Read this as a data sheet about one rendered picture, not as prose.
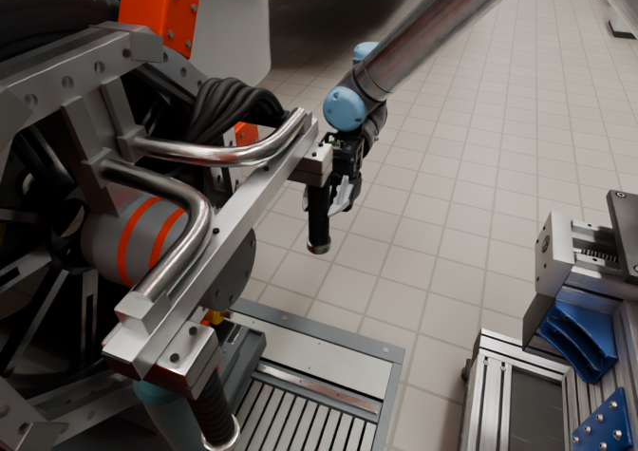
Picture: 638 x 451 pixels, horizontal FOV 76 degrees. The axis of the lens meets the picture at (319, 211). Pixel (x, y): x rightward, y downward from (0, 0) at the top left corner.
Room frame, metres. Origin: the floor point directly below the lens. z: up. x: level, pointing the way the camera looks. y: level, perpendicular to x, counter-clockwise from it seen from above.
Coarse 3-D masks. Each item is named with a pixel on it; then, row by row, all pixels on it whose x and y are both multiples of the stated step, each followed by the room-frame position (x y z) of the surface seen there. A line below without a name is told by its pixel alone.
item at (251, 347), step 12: (240, 324) 0.74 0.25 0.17; (228, 336) 0.69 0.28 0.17; (240, 336) 0.69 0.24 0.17; (252, 336) 0.71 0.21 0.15; (264, 336) 0.70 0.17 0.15; (240, 348) 0.66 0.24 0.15; (252, 348) 0.66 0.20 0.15; (264, 348) 0.69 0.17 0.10; (240, 360) 0.63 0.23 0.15; (252, 360) 0.62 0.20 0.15; (240, 372) 0.59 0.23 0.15; (252, 372) 0.61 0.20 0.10; (228, 384) 0.55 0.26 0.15; (240, 384) 0.56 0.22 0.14; (228, 396) 0.52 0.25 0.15
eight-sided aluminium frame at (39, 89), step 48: (48, 48) 0.44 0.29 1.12; (96, 48) 0.45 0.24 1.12; (144, 48) 0.51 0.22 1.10; (0, 96) 0.34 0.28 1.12; (48, 96) 0.38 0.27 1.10; (192, 96) 0.59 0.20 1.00; (0, 144) 0.32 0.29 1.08; (0, 384) 0.20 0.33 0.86; (96, 384) 0.30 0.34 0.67; (0, 432) 0.17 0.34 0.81; (48, 432) 0.20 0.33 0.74
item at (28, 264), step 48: (144, 96) 0.66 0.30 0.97; (48, 144) 0.46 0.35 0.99; (48, 192) 0.44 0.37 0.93; (48, 240) 0.40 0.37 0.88; (0, 288) 0.32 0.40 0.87; (48, 288) 0.37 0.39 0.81; (96, 288) 0.42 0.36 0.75; (0, 336) 0.39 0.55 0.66; (48, 336) 0.40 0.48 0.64; (96, 336) 0.41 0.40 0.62; (48, 384) 0.28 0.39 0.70
